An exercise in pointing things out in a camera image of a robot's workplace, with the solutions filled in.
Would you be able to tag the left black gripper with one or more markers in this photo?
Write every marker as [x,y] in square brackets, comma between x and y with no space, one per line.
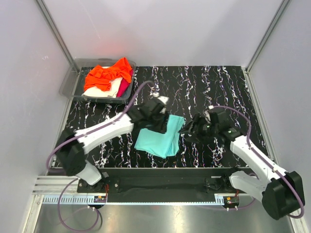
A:
[162,128]

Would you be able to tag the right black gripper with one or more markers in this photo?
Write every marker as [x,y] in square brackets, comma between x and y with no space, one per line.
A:
[198,120]

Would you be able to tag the teal t shirt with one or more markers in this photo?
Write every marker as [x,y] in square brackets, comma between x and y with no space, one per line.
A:
[158,144]

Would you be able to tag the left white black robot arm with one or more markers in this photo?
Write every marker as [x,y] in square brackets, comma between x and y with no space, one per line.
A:
[72,147]

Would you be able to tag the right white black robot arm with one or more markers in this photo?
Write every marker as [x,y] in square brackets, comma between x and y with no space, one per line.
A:
[280,192]

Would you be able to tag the magenta t shirt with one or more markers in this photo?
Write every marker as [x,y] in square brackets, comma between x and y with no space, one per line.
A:
[123,87]

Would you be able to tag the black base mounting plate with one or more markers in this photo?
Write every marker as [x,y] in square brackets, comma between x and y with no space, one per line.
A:
[168,182]

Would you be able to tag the orange t shirt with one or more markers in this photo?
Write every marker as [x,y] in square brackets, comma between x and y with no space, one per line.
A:
[102,77]

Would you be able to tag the clear grey plastic bin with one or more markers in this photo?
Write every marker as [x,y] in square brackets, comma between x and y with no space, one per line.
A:
[73,84]

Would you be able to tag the aluminium front rail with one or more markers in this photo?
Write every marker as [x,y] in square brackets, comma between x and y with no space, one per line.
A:
[54,185]

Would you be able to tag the grey slotted cable duct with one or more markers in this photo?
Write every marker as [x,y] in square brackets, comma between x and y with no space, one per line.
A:
[132,200]

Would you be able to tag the right aluminium frame post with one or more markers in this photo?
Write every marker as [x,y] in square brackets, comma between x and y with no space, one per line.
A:
[273,24]

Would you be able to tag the aluminium frame post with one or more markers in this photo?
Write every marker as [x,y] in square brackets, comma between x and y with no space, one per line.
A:
[54,29]
[273,24]

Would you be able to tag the left aluminium frame post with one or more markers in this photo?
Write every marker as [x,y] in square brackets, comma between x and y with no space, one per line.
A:
[54,29]

